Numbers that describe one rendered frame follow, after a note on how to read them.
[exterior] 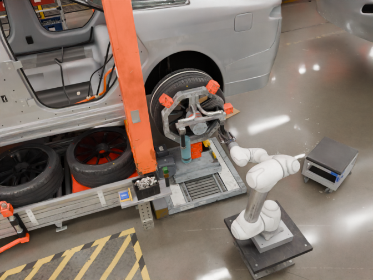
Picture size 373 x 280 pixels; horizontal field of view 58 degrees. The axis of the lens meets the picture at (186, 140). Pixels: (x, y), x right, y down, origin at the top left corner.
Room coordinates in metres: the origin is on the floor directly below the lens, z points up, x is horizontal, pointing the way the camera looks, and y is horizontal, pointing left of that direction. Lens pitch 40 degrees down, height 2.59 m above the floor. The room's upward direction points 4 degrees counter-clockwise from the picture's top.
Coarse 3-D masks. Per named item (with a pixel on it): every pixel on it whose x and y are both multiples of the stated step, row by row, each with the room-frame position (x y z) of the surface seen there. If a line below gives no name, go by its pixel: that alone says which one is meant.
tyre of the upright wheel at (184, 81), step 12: (180, 72) 2.56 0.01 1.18; (192, 72) 2.56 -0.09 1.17; (204, 72) 2.65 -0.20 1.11; (168, 84) 2.44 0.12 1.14; (180, 84) 2.39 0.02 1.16; (192, 84) 2.41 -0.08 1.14; (204, 84) 2.44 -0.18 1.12; (156, 96) 2.43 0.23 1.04; (156, 108) 2.34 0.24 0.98; (156, 120) 2.32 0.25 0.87
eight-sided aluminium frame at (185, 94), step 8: (192, 88) 2.38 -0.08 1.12; (200, 88) 2.38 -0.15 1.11; (176, 96) 2.33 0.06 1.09; (184, 96) 2.30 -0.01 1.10; (192, 96) 2.32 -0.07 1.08; (208, 96) 2.36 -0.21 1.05; (216, 96) 2.39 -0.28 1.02; (176, 104) 2.28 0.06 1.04; (168, 112) 2.27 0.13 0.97; (216, 120) 2.42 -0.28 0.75; (168, 128) 2.26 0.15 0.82; (208, 128) 2.41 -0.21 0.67; (216, 128) 2.38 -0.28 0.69; (168, 136) 2.26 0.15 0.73; (176, 136) 2.32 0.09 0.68; (192, 136) 2.37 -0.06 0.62; (200, 136) 2.39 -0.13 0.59; (208, 136) 2.35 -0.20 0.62
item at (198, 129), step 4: (188, 112) 2.36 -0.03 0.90; (196, 112) 2.33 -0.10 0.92; (188, 116) 2.31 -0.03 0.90; (196, 116) 2.27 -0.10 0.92; (200, 116) 2.28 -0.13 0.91; (192, 124) 2.21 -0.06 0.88; (196, 124) 2.18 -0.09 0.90; (200, 124) 2.18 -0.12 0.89; (204, 124) 2.19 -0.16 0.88; (192, 128) 2.18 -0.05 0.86; (196, 128) 2.18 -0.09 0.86; (200, 128) 2.18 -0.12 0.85; (204, 128) 2.19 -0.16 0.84; (196, 132) 2.17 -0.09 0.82; (200, 132) 2.18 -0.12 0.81; (204, 132) 2.19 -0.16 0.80
